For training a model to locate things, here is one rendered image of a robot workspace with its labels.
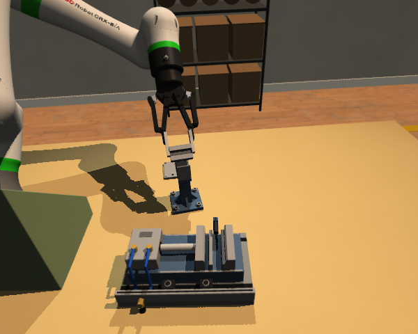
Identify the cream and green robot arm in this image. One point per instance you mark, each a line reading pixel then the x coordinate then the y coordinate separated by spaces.
pixel 158 34

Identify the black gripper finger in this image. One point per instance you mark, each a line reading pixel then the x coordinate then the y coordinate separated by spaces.
pixel 190 126
pixel 162 130

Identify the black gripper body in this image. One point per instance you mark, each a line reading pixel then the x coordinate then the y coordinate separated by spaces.
pixel 169 81

